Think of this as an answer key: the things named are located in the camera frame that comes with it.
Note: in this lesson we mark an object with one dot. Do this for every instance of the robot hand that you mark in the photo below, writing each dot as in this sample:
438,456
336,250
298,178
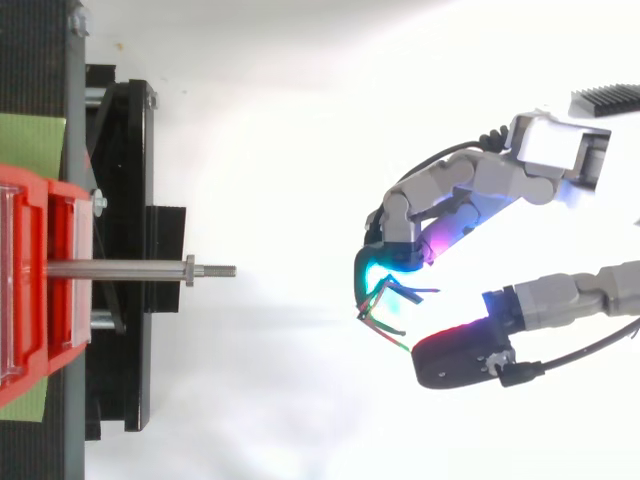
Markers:
480,180

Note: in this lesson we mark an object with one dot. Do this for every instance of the thin dark loop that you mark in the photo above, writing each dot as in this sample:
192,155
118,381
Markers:
376,302

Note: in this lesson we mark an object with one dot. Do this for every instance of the metal rod with threaded end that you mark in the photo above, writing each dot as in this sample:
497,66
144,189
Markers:
130,270

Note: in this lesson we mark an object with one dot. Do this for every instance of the black stand with green tape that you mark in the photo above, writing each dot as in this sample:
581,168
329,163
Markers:
125,200

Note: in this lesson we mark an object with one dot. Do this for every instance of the red plastic bin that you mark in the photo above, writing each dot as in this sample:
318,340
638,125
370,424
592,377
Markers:
30,280

